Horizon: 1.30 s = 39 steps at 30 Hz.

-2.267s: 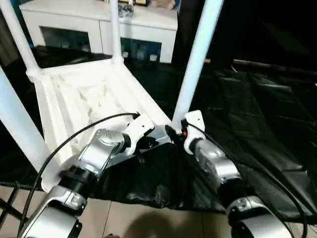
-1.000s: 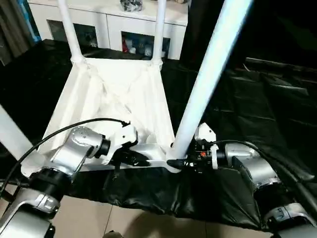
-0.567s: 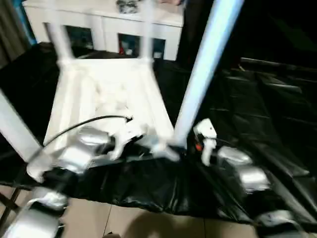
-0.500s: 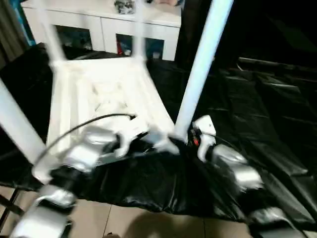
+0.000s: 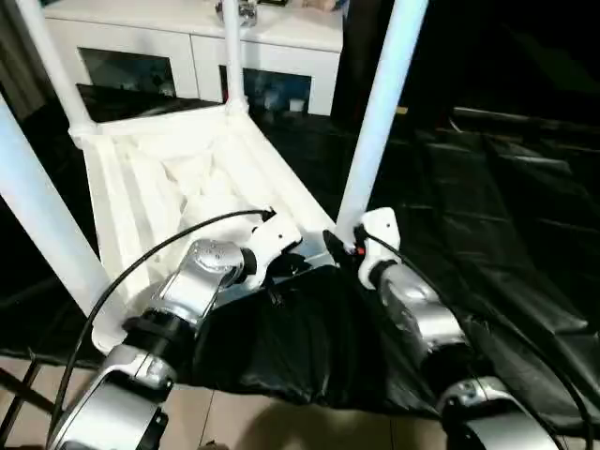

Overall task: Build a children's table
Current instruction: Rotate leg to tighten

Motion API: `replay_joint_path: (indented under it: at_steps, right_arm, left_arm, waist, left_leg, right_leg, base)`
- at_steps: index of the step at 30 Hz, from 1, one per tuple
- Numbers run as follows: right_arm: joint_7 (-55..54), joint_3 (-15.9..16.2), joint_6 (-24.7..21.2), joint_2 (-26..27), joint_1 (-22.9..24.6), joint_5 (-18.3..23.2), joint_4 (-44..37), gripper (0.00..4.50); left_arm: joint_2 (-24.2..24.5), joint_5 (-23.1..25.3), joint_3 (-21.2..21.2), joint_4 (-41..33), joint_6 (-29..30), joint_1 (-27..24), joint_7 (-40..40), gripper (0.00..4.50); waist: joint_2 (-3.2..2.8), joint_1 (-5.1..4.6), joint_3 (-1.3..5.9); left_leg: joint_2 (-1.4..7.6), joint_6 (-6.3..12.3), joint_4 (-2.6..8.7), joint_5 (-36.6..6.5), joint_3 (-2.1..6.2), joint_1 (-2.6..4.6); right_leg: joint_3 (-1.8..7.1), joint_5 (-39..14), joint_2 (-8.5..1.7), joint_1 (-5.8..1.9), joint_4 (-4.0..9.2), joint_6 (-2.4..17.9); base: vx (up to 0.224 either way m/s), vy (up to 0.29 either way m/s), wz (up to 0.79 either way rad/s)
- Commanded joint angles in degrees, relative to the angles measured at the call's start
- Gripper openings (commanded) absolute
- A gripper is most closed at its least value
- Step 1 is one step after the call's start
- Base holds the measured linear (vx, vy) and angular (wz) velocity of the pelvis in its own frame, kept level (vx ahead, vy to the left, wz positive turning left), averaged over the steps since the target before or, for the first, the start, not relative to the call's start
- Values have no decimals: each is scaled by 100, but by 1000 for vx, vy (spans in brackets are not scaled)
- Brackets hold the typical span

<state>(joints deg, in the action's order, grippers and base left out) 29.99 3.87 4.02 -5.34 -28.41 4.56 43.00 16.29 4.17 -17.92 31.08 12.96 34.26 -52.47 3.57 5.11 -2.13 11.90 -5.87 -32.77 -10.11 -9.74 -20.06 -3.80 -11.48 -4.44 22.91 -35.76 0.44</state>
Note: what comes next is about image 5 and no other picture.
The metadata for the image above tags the white plastic table top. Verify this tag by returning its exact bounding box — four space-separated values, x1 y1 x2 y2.
68 101 353 353

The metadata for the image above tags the black work mat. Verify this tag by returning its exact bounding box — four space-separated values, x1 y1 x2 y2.
0 82 600 421

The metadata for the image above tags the dark low shelf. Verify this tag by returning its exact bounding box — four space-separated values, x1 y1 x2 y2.
451 107 600 136

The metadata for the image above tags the white glass-door cabinet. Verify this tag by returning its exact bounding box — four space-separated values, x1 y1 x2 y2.
43 0 344 117

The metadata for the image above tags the grey curtain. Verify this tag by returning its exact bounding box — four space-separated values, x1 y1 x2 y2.
0 0 58 114

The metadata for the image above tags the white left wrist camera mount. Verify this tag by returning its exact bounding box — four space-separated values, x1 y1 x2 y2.
242 214 302 291

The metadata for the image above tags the dark metal stand frame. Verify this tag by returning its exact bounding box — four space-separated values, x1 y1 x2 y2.
0 348 58 424

